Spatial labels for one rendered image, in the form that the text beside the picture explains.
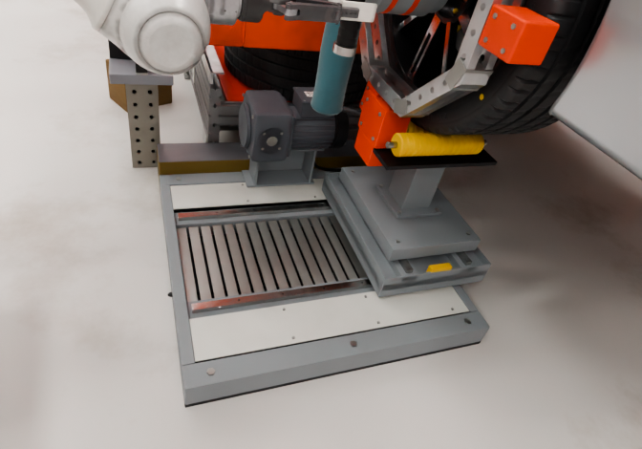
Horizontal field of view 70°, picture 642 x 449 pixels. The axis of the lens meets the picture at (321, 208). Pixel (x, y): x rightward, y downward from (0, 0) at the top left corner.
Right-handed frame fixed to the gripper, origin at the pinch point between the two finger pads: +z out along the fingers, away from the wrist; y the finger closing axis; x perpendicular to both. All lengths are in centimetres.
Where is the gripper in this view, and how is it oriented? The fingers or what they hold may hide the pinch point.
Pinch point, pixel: (353, 7)
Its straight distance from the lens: 87.4
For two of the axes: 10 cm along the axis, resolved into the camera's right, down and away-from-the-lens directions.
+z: 9.3, -0.7, 3.6
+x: 1.8, -7.7, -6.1
